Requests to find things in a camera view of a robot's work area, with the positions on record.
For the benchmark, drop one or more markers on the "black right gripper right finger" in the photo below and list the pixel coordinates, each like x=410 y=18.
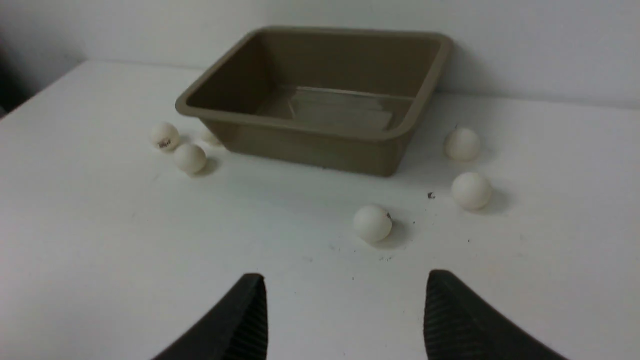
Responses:
x=459 y=325

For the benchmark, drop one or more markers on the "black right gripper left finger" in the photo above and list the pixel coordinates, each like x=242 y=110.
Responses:
x=236 y=328

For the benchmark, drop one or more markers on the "white ball with logo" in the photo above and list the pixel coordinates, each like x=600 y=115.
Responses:
x=164 y=136

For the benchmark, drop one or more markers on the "tan plastic bin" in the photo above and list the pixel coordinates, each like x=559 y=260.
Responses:
x=340 y=98

